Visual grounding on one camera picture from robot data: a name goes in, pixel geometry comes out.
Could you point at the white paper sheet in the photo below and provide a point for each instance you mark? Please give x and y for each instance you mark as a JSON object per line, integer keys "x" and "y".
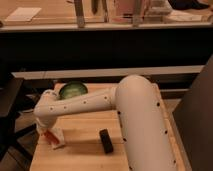
{"x": 22, "y": 14}

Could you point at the red pepper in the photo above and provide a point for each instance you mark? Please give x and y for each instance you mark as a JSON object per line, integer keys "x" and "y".
{"x": 51, "y": 137}

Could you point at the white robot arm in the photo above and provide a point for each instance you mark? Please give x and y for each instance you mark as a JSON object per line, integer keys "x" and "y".
{"x": 143, "y": 129}

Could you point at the green bowl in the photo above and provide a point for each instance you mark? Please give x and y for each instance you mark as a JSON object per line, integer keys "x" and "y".
{"x": 72, "y": 89}

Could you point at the black rectangular block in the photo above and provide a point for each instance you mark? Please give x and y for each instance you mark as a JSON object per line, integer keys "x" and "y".
{"x": 106, "y": 141}

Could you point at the black furniture at left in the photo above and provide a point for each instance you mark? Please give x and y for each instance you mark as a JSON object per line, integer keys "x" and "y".
{"x": 10, "y": 105}

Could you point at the dark panel at right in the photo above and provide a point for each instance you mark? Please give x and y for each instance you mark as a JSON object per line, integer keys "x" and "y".
{"x": 194, "y": 119}

